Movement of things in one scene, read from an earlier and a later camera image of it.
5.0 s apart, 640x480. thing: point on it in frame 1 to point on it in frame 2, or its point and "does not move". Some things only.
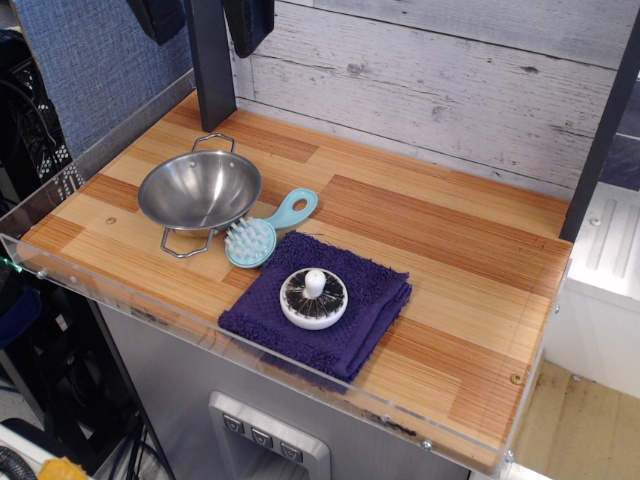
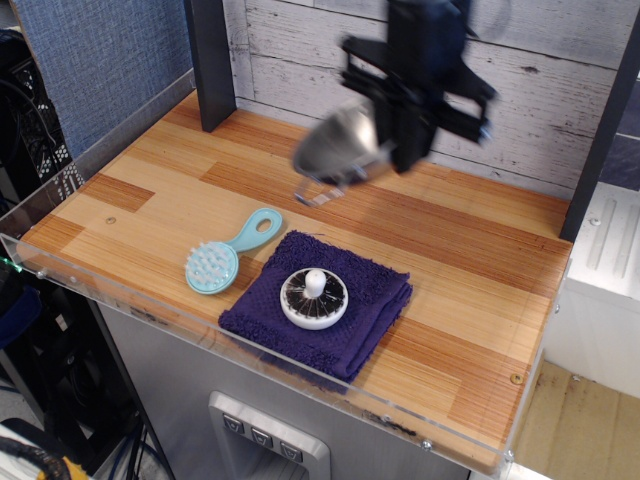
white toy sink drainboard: [606, 252] does not move
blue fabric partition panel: [102, 65] does not move
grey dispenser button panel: [255, 445] does not move
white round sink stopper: [313, 298] does not move
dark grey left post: [213, 63] does not move
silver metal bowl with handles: [194, 194] to [340, 150]
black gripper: [250, 21] to [425, 49]
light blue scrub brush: [252, 242] to [212, 267]
